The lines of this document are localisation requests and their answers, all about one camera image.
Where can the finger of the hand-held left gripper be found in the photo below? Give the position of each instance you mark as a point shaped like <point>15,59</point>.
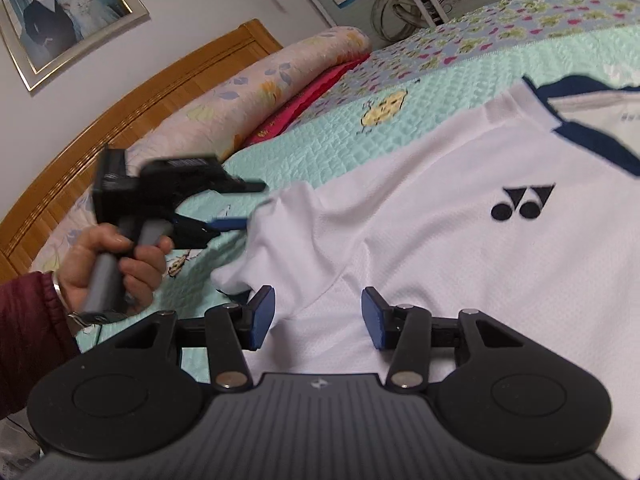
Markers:
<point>200,232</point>
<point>245,186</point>

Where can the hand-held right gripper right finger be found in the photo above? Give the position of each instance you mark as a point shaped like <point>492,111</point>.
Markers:
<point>372,317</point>

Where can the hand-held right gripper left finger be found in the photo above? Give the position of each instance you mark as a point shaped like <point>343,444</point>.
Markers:
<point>262,317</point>

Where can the white blue floral shirt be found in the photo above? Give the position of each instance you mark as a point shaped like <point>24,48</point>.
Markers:
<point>425,260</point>

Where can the person's left forearm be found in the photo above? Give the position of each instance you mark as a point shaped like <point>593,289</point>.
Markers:
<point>25,335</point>

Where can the person's left hand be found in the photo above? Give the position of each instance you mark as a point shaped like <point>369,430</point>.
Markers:
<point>80,270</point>

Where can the wooden headboard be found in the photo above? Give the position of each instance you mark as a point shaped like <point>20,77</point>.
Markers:
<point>150,110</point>

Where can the red cloth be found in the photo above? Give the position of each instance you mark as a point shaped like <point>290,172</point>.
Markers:
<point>310,95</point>

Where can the framed photo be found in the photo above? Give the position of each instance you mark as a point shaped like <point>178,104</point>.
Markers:
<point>55,15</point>

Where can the green quilted bee blanket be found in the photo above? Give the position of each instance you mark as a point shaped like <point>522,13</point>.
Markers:
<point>425,95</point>

